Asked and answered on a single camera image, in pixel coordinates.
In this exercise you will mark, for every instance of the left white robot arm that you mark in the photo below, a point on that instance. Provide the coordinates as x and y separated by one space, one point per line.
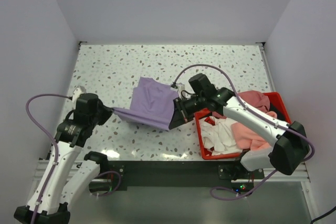
56 191

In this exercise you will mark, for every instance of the light salmon t shirt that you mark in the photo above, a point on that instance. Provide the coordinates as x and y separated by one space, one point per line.
247 139

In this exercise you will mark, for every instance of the purple t shirt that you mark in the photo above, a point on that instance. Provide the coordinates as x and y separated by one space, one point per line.
152 104

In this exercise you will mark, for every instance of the white red t shirt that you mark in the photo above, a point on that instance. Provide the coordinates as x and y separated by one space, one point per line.
217 136

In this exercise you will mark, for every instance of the black t shirt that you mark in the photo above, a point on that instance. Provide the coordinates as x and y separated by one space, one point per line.
279 114

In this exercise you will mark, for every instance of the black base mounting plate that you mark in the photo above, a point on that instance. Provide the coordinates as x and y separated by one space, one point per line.
182 174

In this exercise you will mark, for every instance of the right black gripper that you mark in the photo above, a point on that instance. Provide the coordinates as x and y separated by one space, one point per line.
181 115

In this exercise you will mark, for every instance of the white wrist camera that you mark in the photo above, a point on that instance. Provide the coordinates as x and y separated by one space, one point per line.
78 91
178 87

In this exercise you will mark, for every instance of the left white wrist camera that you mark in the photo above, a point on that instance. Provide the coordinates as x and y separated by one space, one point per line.
78 91

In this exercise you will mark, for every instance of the dark pink t shirt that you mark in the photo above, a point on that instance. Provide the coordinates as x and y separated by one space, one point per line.
258 100

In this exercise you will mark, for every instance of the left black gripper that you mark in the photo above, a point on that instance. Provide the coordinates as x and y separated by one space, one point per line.
107 111

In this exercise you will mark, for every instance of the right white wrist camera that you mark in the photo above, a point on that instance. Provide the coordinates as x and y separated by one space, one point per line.
178 87

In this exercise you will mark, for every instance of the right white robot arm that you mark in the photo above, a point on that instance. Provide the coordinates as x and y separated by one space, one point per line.
288 142

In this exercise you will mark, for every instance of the red plastic bin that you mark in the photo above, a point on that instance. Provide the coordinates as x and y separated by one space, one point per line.
274 98

